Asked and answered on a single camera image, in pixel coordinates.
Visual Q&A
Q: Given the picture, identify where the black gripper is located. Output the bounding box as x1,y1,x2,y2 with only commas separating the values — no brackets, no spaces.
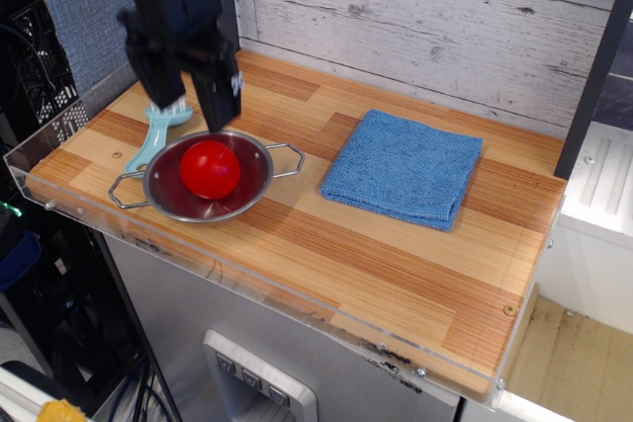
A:
119,0,243,131

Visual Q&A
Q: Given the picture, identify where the red ball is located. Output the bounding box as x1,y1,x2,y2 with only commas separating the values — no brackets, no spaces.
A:
179,140,241,200

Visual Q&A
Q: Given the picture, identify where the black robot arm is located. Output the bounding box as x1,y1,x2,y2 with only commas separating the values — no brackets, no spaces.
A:
118,0,243,131

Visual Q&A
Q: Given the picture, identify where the blue folded cloth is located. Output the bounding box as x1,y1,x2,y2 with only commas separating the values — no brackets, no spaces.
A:
321,110,484,231

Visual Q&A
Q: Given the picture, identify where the yellow object at corner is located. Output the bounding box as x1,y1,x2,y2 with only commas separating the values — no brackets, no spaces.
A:
36,399,88,422

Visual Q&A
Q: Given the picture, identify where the light blue scrub brush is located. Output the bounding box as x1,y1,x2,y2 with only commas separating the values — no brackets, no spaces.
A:
125,96,193,173

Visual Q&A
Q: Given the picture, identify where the black plastic crate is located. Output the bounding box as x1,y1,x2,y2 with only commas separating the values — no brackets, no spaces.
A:
1,0,78,131

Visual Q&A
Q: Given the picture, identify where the clear acrylic table guard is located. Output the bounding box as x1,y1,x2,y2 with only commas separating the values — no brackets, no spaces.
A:
6,50,565,405

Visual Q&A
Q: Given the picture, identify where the steel toy appliance cabinet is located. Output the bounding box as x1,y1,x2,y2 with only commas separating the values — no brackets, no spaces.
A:
105,237,461,421

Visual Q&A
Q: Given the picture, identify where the white grooved sink unit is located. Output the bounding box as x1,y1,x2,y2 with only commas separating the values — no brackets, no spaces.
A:
535,123,632,333

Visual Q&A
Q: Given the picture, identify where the steel bowl with handles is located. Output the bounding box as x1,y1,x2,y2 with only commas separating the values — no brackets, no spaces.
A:
109,130,305,223

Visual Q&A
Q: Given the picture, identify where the dark right vertical post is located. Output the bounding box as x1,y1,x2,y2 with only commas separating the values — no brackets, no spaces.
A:
554,0,632,180

